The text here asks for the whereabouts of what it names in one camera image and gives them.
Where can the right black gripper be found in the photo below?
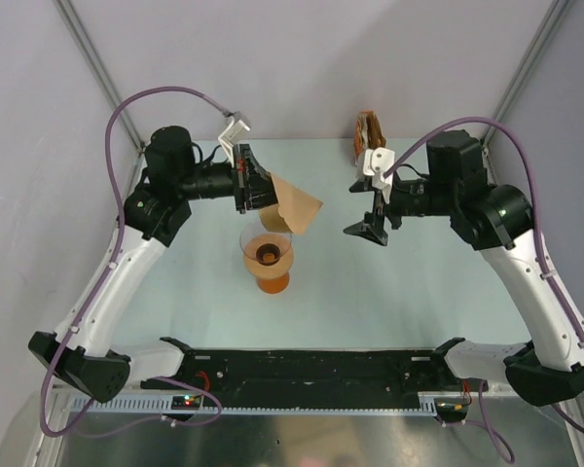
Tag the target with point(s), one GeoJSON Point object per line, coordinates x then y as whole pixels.
{"type": "Point", "coordinates": [372, 226]}

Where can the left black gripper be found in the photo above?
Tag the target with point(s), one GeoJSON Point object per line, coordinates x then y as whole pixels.
{"type": "Point", "coordinates": [259, 190]}

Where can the brown paper coffee filter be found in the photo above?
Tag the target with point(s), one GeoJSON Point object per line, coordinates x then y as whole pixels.
{"type": "Point", "coordinates": [293, 212]}

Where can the glass flask with orange liquid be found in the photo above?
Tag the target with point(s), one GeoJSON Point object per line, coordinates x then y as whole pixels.
{"type": "Point", "coordinates": [273, 285]}

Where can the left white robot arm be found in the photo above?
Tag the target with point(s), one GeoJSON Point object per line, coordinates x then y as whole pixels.
{"type": "Point", "coordinates": [79, 351]}

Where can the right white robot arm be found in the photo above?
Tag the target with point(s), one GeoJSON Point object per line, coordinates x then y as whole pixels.
{"type": "Point", "coordinates": [498, 222]}

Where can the orange coffee filter package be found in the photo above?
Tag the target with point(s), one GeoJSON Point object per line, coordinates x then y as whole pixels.
{"type": "Point", "coordinates": [368, 134]}

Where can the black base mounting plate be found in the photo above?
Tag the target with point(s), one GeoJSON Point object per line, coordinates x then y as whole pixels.
{"type": "Point", "coordinates": [319, 378]}

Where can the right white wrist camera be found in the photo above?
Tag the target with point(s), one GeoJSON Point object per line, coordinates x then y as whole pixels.
{"type": "Point", "coordinates": [374, 164]}

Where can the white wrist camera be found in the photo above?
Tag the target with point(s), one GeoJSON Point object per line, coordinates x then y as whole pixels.
{"type": "Point", "coordinates": [237, 126]}
{"type": "Point", "coordinates": [374, 164]}

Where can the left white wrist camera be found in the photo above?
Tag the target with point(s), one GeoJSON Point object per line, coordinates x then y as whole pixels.
{"type": "Point", "coordinates": [237, 126]}

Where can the left aluminium frame post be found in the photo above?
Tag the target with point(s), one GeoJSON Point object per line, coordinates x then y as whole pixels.
{"type": "Point", "coordinates": [93, 59]}

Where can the aluminium frame post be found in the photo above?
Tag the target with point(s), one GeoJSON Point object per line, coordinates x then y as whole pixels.
{"type": "Point", "coordinates": [536, 50]}
{"type": "Point", "coordinates": [93, 59]}

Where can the right aluminium frame post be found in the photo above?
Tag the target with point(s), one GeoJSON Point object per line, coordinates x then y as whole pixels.
{"type": "Point", "coordinates": [536, 50]}

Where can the grey slotted cable duct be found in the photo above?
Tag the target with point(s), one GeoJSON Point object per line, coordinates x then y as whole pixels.
{"type": "Point", "coordinates": [186, 403]}

